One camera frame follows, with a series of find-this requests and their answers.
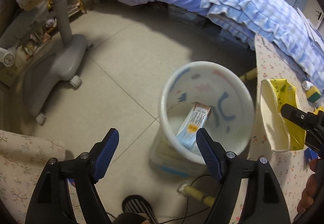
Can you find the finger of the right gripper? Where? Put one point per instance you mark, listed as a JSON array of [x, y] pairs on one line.
[[295, 115]]

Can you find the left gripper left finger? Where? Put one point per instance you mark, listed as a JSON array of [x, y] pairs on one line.
[[50, 201]]

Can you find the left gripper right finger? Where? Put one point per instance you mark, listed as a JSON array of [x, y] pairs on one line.
[[264, 200]]

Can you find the yellow green sponge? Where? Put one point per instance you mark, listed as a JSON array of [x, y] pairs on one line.
[[313, 94]]

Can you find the yellow paper box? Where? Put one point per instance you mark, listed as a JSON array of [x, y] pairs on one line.
[[282, 134]]

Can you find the white yogurt bottle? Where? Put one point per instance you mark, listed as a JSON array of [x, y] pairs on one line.
[[307, 85]]

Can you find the light blue medicine box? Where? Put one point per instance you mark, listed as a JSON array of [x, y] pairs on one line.
[[195, 120]]

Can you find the yellow snack wrapper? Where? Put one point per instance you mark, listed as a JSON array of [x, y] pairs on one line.
[[320, 108]]

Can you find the dark blue carton box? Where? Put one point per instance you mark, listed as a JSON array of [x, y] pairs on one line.
[[310, 154]]

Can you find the white patterned trash bin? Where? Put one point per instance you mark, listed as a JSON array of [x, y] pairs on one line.
[[205, 95]]

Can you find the person right hand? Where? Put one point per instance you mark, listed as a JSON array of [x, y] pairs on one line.
[[307, 198]]

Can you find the floral fabric seat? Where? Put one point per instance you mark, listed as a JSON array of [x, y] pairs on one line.
[[22, 161]]

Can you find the striped slipper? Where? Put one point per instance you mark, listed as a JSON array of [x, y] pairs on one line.
[[138, 205]]

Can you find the folded blue bed sheets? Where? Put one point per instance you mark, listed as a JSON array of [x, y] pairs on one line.
[[313, 33]]

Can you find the blue plaid ruffled blanket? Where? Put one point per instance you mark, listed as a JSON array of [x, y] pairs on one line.
[[275, 20]]

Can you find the grey rolling chair stand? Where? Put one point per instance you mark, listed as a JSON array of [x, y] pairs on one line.
[[58, 61]]

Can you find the white door with handle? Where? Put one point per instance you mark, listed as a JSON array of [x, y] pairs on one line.
[[313, 12]]

